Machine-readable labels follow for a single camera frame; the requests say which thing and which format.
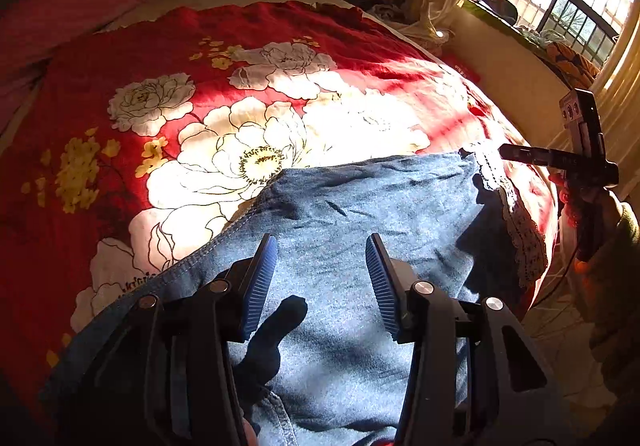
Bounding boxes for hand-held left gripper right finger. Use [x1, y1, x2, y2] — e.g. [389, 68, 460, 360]
[365, 232, 566, 446]

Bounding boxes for dark cloth bundle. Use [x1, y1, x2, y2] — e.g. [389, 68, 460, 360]
[474, 0, 519, 26]

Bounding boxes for pink blanket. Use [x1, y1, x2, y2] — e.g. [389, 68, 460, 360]
[0, 0, 153, 127]

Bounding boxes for person's right forearm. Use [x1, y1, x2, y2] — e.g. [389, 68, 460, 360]
[575, 203, 640, 407]

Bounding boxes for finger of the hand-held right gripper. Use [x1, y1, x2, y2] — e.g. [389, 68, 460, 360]
[500, 143, 576, 168]

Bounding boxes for red floral blanket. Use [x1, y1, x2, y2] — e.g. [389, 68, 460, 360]
[0, 1, 558, 427]

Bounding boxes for blue denim pants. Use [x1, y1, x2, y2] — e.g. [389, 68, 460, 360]
[40, 151, 551, 446]

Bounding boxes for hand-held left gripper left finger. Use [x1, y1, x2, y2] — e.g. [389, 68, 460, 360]
[65, 233, 278, 446]

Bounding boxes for orange patterned cloth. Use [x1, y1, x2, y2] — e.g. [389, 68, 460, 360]
[520, 26, 601, 83]

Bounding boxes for red packet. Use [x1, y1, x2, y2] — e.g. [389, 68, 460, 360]
[440, 54, 483, 84]

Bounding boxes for person's right hand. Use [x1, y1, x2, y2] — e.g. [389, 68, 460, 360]
[549, 167, 626, 277]

